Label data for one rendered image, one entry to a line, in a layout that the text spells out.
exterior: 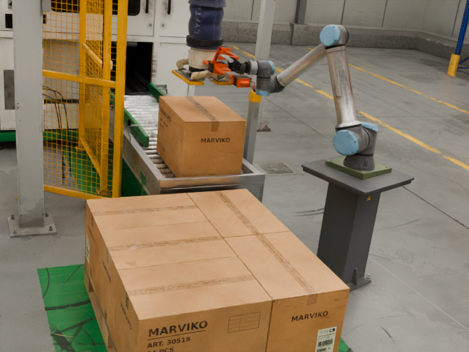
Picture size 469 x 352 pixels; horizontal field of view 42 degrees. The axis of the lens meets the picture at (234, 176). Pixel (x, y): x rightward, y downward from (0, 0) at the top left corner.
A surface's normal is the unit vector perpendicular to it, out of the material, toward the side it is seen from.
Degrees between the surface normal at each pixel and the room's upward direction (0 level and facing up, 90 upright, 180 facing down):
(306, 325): 90
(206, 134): 90
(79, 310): 0
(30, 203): 90
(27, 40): 90
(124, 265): 0
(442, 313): 0
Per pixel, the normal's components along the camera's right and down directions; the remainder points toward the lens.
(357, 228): 0.65, 0.33
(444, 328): 0.10, -0.93
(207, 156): 0.36, 0.36
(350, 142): -0.58, 0.26
